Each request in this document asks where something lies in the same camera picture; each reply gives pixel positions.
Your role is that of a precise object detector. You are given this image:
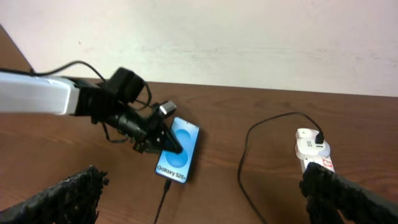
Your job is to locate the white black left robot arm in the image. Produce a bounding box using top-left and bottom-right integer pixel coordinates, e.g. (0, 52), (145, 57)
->
(1, 67), (183, 154)

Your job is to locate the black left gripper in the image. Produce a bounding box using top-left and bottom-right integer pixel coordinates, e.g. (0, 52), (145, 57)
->
(108, 103), (183, 154)

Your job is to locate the blue screen smartphone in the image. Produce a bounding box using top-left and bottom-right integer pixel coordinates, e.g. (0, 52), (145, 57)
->
(154, 116), (200, 185)

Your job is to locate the white power strip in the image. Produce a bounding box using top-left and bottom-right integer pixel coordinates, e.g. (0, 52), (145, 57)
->
(295, 128), (335, 172)

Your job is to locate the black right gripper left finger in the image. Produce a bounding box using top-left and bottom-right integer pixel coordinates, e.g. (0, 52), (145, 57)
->
(1, 166), (109, 224)

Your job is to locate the black charger cable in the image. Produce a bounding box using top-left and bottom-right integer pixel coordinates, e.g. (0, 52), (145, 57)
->
(152, 111), (326, 224)

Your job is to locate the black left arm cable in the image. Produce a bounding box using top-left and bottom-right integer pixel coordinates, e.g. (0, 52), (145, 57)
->
(0, 60), (153, 144)

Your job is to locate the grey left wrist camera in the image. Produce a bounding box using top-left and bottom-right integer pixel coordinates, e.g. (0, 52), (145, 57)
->
(159, 101), (177, 119)

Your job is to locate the white usb charger plug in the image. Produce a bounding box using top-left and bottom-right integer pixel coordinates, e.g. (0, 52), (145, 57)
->
(295, 138), (331, 160)

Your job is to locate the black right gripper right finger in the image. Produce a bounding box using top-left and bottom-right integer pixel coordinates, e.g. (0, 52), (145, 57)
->
(299, 162), (397, 224)

